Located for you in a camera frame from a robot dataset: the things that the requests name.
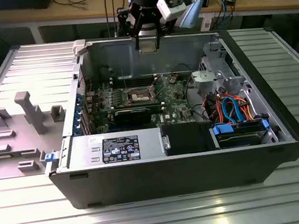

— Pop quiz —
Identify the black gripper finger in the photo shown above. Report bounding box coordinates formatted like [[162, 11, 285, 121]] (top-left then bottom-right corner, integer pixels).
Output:
[[140, 8, 166, 51], [116, 6, 148, 53]]

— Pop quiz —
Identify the silver CPU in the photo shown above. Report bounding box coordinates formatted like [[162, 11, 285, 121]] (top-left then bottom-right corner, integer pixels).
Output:
[[138, 39, 159, 55]]

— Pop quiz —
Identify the thin wire locking lever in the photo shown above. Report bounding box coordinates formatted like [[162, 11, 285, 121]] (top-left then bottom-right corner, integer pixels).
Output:
[[121, 68, 129, 94], [152, 75, 166, 96]]

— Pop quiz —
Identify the metal socket cover frame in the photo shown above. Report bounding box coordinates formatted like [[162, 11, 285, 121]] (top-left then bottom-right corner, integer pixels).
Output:
[[147, 82, 160, 99]]

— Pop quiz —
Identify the black RAM slot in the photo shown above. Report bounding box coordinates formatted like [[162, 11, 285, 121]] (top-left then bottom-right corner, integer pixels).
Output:
[[111, 73, 158, 85], [111, 78, 158, 91], [115, 100, 164, 110]]

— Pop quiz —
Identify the CPU socket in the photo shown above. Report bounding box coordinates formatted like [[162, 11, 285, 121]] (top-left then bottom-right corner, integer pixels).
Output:
[[125, 85, 157, 105]]

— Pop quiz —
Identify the white label card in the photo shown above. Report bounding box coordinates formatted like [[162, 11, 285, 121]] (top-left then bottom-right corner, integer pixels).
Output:
[[200, 18, 213, 32]]

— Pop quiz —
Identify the pale grey case latch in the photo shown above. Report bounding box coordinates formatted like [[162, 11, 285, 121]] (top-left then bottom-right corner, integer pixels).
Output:
[[72, 39, 89, 56]]

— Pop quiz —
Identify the silver disk bay cage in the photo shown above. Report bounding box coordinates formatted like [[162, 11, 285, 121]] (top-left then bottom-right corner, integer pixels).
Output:
[[187, 38, 247, 98]]

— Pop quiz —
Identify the green motherboard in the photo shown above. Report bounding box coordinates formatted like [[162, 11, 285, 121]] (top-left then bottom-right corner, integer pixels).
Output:
[[81, 69, 208, 136]]

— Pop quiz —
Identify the black graphics card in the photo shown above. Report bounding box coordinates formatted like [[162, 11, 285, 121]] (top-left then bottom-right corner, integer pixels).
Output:
[[113, 104, 165, 128]]

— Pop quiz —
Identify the wooden workbench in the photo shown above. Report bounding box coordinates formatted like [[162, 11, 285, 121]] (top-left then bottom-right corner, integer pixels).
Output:
[[0, 0, 299, 48]]

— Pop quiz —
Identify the hard disk in blue carrier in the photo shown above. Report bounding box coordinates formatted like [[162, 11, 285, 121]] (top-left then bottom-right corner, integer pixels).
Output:
[[210, 118, 273, 151]]

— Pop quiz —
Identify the silver power supply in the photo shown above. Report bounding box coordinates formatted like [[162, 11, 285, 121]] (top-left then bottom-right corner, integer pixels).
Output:
[[64, 126, 166, 169]]

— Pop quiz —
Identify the black PC case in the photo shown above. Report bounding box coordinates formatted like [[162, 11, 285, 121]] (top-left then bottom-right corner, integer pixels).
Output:
[[33, 15, 299, 213]]

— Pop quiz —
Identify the blue plastic clip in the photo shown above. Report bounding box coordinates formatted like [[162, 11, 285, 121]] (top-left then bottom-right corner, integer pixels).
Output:
[[43, 152, 57, 164]]

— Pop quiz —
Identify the grey parts rack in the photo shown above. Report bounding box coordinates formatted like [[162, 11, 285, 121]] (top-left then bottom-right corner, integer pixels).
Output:
[[0, 86, 75, 180]]

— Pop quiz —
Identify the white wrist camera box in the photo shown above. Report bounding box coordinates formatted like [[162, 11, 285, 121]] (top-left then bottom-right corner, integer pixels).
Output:
[[156, 0, 187, 22]]

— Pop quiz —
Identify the black wire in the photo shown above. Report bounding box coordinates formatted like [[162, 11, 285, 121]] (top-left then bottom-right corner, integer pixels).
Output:
[[183, 75, 212, 126]]

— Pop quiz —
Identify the blue flat wire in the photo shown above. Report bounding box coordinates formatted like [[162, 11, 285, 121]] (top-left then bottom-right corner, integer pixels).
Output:
[[220, 95, 245, 126]]

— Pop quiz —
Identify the orange wire bundle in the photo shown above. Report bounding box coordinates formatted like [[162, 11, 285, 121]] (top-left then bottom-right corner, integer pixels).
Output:
[[234, 94, 256, 123]]

